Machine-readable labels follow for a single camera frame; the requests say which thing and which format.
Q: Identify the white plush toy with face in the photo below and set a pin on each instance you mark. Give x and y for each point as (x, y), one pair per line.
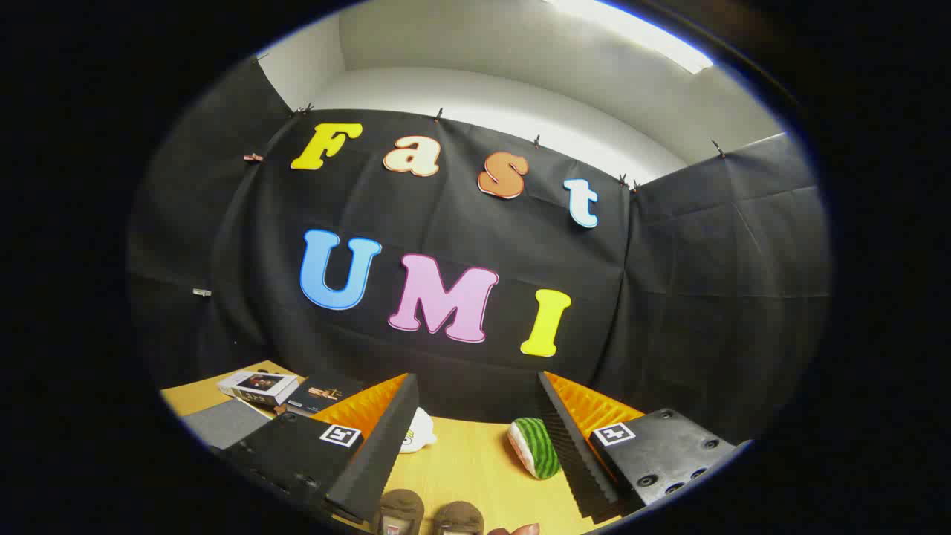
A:
(417, 435)

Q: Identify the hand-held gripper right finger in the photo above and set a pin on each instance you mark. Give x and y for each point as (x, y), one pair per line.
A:
(576, 453)

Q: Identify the watermelon slice plush toy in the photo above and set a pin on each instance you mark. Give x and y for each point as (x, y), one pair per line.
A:
(536, 446)

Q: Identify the white cover book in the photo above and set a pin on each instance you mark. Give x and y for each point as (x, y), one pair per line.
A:
(256, 386)

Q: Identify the grey fabric storage box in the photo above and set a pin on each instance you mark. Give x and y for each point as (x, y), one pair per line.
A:
(223, 425)

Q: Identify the brown felt shoe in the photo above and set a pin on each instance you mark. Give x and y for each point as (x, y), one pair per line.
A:
(459, 516)
(401, 507)

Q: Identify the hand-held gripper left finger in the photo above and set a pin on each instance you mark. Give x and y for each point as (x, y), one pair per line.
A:
(371, 461)

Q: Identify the dark blue book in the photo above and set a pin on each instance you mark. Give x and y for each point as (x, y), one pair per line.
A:
(319, 394)

